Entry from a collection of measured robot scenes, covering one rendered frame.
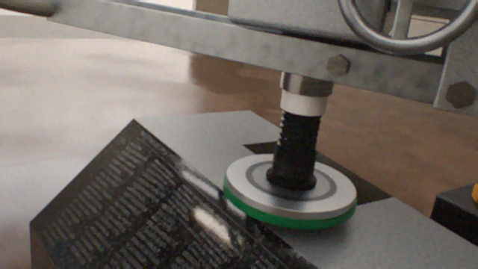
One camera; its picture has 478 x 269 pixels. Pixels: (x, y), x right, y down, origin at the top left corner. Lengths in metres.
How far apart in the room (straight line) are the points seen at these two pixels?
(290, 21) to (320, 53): 0.07
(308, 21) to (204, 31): 0.18
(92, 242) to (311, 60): 0.58
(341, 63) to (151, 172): 0.51
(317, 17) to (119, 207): 0.59
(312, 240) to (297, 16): 0.33
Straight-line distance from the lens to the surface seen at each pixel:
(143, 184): 0.93
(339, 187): 0.73
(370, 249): 0.70
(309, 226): 0.64
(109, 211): 0.96
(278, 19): 0.56
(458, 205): 1.29
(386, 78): 0.59
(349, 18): 0.49
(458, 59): 0.57
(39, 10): 0.81
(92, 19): 0.77
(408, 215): 0.83
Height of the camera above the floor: 1.22
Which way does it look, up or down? 19 degrees down
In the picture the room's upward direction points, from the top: 7 degrees clockwise
